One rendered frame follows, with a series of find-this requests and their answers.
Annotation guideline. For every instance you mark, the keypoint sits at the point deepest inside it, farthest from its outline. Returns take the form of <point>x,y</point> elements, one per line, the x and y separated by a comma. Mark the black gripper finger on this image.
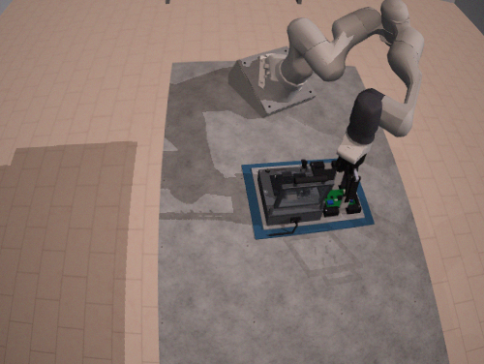
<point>351,188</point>
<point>341,168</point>

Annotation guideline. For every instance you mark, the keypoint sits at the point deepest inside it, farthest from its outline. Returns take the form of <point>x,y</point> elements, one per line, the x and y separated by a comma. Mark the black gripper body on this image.
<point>357,164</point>

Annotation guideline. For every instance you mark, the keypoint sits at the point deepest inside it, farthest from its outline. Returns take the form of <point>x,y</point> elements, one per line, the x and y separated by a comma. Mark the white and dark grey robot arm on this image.
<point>282,79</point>

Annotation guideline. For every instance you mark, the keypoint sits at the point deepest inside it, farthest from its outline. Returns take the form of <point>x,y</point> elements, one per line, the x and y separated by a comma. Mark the green circuit board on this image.
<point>334,198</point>

